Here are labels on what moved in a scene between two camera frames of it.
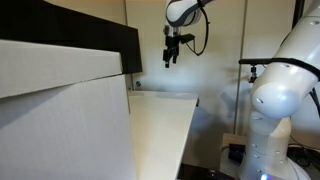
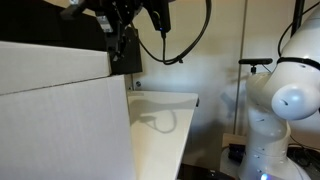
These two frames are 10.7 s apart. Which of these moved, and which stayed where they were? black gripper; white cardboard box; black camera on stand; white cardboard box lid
Moved: black gripper
Stayed: black camera on stand; white cardboard box; white cardboard box lid
